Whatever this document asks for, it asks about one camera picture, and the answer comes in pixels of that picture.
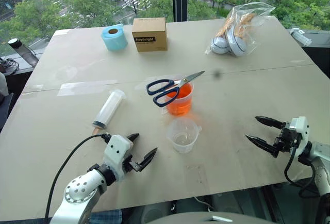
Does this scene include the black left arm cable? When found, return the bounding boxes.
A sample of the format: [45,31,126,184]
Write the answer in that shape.
[44,133,112,219]

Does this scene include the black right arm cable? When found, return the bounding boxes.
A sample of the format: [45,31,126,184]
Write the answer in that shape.
[284,131,320,199]

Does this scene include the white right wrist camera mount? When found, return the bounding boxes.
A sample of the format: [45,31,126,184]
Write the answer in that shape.
[288,116,310,158]

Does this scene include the grey rounded robot body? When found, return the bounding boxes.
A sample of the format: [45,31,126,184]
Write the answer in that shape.
[145,211,276,224]

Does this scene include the black cables on ledge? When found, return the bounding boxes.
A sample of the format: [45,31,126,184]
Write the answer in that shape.
[0,56,20,76]

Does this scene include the blue paper roll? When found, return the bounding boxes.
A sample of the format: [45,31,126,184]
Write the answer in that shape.
[101,23,128,52]

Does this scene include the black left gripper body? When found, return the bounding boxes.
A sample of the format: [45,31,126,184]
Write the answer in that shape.
[122,154,144,173]

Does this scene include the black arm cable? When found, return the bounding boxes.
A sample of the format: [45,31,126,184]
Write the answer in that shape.
[44,133,112,219]
[284,131,320,199]

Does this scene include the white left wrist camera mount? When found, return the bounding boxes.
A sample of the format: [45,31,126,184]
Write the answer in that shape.
[103,134,134,182]

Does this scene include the clear plastic bag with items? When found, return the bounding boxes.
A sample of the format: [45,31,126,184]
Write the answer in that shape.
[205,3,276,57]

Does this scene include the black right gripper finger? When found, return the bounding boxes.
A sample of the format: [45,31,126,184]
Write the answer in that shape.
[255,116,286,130]
[245,134,277,155]

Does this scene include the white device on ledge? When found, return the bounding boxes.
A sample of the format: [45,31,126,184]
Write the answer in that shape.
[289,27,312,47]

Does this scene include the brown cardboard box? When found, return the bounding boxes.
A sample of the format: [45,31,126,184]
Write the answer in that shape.
[131,17,168,53]

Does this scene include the dark water bottle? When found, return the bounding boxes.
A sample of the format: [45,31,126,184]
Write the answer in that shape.
[8,38,39,68]

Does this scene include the large clear plastic syringe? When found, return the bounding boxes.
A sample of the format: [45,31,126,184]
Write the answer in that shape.
[92,89,126,137]

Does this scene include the blue handled scissors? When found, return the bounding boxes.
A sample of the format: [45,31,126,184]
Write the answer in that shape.
[146,70,206,108]

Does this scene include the small clear plastic cup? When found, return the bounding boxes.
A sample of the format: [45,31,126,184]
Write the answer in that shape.
[166,117,203,154]

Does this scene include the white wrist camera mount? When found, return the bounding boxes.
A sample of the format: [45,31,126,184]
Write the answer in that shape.
[103,134,134,182]
[288,116,310,158]

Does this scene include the cup of orange liquid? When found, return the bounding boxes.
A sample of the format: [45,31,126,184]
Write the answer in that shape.
[161,79,194,117]

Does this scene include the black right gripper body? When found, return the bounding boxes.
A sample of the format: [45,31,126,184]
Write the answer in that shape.
[273,122,302,158]

